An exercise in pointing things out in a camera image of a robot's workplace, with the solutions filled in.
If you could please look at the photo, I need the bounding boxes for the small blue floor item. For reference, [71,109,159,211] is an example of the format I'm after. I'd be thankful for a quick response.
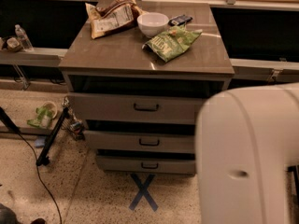
[35,136,46,148]

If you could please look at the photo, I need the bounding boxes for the dark blue snack packet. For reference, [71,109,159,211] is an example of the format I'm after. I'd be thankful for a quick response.
[168,15,192,26]

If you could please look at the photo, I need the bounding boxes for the green white bag on floor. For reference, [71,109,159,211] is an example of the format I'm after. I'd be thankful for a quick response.
[27,101,58,129]

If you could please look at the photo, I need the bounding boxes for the brown item on ledge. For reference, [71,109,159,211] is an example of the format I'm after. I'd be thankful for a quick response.
[0,36,22,52]

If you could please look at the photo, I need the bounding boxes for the white bowl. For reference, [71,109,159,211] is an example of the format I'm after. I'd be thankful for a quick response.
[137,12,169,38]

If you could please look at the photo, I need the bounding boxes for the clear water bottle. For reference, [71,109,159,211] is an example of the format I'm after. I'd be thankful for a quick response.
[15,24,34,52]

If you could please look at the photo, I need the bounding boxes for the grey drawer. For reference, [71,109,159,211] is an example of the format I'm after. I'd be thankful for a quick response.
[84,131,194,154]
[68,92,204,124]
[95,155,196,175]

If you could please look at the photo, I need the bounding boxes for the brown chip bag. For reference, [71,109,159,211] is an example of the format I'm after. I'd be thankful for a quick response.
[85,0,145,39]

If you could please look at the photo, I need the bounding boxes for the grey top drawer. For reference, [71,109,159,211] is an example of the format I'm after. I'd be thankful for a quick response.
[68,92,204,124]

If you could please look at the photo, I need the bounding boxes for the grey bottom drawer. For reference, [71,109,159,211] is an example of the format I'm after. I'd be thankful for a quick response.
[95,155,196,175]

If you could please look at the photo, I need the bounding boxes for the black floor cable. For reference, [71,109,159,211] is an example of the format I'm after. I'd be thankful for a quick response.
[0,106,64,224]

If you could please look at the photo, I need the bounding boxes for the blue tape cross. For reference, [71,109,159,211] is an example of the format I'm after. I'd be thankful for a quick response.
[129,174,158,211]

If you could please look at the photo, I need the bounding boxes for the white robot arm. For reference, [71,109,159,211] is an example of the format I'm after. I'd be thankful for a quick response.
[195,83,299,224]

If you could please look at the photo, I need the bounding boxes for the green chip bag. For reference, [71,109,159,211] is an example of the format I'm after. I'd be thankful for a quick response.
[142,25,203,63]

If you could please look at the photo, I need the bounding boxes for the grey drawer cabinet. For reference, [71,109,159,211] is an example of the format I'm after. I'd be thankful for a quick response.
[59,2,235,161]

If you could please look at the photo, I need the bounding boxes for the black tripod leg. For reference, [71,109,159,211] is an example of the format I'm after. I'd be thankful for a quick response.
[36,107,69,166]

